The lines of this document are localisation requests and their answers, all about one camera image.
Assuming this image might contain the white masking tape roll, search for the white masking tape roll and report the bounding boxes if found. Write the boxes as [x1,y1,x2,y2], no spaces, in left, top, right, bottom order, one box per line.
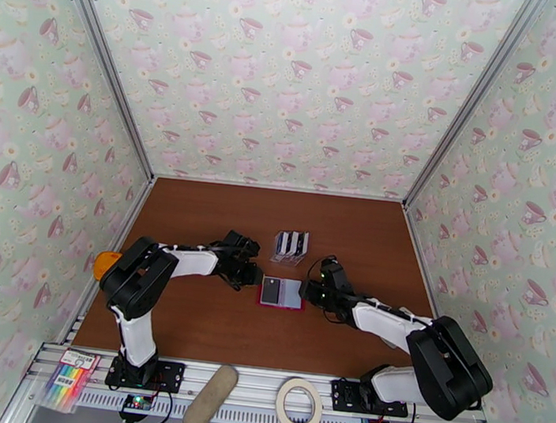
[273,376,327,423]

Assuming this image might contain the aluminium table side rail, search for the aluminium table side rail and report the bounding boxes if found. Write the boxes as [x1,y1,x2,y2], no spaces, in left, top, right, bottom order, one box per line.
[58,169,158,353]

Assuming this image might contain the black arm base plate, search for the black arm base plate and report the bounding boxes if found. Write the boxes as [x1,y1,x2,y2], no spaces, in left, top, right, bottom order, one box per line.
[103,353,188,399]
[328,376,412,420]

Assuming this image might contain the clear acrylic card stand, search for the clear acrylic card stand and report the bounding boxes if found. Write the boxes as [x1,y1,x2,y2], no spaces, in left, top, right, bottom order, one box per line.
[268,227,313,270]

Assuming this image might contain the aluminium frame post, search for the aluminium frame post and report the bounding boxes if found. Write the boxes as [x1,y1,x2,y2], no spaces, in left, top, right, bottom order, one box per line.
[400,0,550,223]
[32,0,175,183]

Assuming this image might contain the white perforated cable duct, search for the white perforated cable duct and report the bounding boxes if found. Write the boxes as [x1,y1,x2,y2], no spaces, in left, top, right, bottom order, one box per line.
[74,387,367,423]

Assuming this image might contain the red leather card holder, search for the red leather card holder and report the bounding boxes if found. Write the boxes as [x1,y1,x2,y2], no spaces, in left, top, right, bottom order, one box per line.
[254,273,310,314]

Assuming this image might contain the pack of coloured markers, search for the pack of coloured markers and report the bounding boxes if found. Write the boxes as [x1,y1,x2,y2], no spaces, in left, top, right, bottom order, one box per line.
[36,345,103,418]

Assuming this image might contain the cup with orange lid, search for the cup with orange lid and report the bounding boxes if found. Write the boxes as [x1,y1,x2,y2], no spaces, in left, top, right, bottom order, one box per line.
[91,250,123,285]

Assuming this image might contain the small circuit board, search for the small circuit board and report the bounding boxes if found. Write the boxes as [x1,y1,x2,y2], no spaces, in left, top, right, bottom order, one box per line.
[118,391,156,423]

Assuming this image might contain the aluminium front rail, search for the aluminium front rail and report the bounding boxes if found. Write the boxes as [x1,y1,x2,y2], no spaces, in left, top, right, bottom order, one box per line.
[24,338,494,423]

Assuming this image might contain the beige oblong stone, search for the beige oblong stone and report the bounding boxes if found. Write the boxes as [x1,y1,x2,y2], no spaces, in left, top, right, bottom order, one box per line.
[181,360,242,423]

